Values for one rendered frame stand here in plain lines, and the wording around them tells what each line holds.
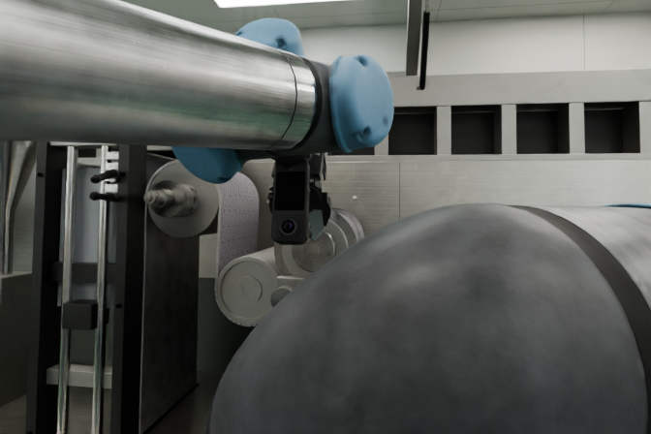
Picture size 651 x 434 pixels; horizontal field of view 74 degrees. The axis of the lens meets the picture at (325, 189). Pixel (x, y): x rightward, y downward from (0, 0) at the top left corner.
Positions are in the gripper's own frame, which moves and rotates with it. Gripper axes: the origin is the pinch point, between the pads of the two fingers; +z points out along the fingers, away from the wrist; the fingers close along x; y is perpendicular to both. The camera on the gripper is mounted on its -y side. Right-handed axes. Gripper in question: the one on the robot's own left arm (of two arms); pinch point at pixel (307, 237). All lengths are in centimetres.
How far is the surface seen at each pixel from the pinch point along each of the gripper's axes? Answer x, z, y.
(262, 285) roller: 8.9, 9.1, -3.9
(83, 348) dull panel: 68, 50, -2
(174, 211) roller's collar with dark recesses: 22.8, -3.5, 2.5
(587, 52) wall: -161, 130, 267
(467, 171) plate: -32, 20, 34
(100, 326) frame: 31.0, 2.5, -15.8
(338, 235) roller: -4.8, 2.5, 2.4
